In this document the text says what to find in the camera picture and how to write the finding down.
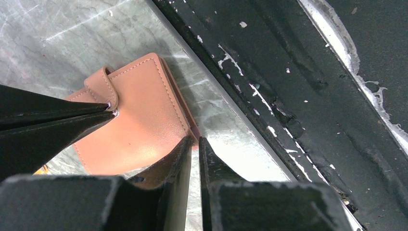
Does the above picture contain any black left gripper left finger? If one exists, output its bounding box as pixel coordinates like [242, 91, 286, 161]
[0, 136, 192, 231]

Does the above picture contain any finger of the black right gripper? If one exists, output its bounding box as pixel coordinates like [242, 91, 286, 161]
[0, 111, 114, 180]
[0, 85, 108, 131]

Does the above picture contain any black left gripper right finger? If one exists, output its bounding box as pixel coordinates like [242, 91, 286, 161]
[199, 137, 352, 231]

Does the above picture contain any brown leather card holder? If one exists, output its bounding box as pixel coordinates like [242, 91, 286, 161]
[66, 52, 200, 175]

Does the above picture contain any orange card stack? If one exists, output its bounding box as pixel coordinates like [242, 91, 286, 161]
[34, 165, 49, 175]

